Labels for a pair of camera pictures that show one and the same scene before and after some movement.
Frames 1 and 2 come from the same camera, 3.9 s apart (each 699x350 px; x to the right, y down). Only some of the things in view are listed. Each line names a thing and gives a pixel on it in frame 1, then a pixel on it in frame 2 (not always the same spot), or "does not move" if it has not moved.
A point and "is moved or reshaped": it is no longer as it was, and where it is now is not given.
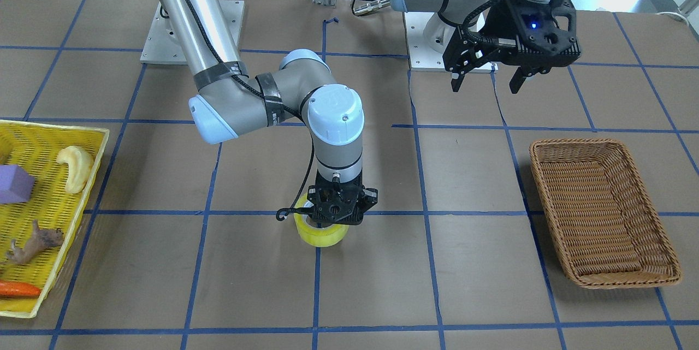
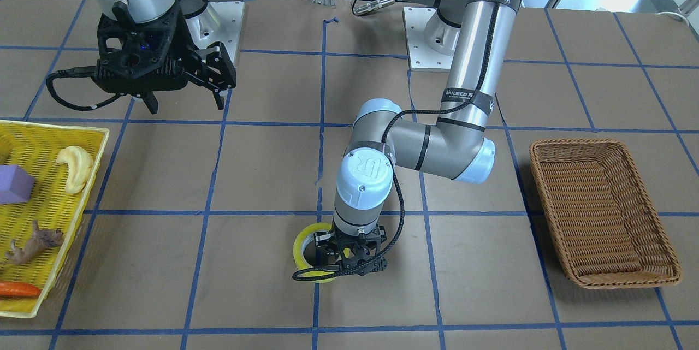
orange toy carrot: x=17 y=289 does not move
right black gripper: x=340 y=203 to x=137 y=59
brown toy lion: x=41 y=239 does not move
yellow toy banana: x=80 y=167 does not move
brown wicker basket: x=604 y=224 does not move
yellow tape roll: x=315 y=236 is moved or reshaped
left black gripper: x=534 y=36 to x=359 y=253
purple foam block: x=16 y=184 does not move
